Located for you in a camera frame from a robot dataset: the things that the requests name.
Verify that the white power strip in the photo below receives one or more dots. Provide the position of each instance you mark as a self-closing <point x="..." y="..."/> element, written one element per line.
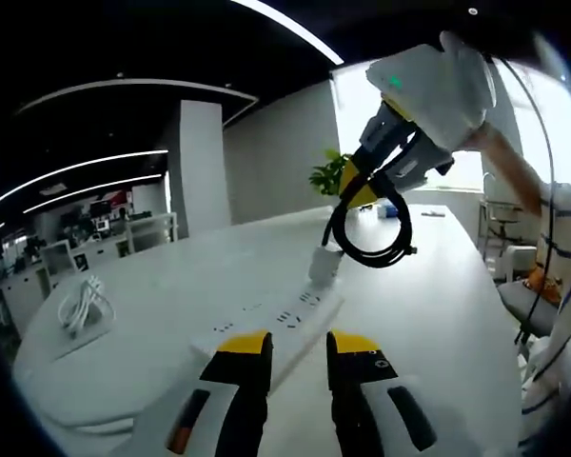
<point x="285" y="314"/>

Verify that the grey padded chair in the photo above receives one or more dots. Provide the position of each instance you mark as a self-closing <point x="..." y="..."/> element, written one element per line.
<point x="528" y="295"/>

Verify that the person in striped shirt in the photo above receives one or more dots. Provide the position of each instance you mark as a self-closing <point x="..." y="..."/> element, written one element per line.
<point x="566" y="309"/>

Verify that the long ceiling light strip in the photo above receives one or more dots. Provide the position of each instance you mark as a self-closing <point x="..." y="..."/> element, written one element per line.
<point x="295" y="28"/>

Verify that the straight ceiling light strip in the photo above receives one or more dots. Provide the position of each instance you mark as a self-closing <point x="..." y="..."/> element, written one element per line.
<point x="76" y="169"/>
<point x="95" y="190"/>

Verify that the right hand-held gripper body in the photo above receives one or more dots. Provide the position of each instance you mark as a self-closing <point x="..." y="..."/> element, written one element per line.
<point x="409" y="81"/>

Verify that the white desk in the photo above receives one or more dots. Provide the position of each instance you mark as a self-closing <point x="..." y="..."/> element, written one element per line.
<point x="409" y="309"/>

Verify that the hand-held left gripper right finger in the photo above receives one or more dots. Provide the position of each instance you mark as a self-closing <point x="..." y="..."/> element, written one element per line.
<point x="390" y="419"/>

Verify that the metal frame stool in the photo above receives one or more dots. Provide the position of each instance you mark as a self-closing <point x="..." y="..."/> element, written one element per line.
<point x="499" y="224"/>

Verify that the white charger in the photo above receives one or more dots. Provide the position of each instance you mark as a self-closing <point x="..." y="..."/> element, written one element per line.
<point x="324" y="266"/>

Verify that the person's right hand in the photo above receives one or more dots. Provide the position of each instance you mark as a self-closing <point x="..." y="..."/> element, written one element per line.
<point x="471" y="85"/>

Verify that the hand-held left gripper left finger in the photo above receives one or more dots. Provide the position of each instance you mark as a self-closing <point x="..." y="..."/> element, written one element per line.
<point x="190" y="419"/>

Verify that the looped ceiling light strip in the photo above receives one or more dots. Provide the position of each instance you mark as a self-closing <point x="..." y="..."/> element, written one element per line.
<point x="138" y="85"/>

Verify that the green potted plant white pot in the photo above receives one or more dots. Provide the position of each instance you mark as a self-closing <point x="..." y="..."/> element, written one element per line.
<point x="330" y="173"/>

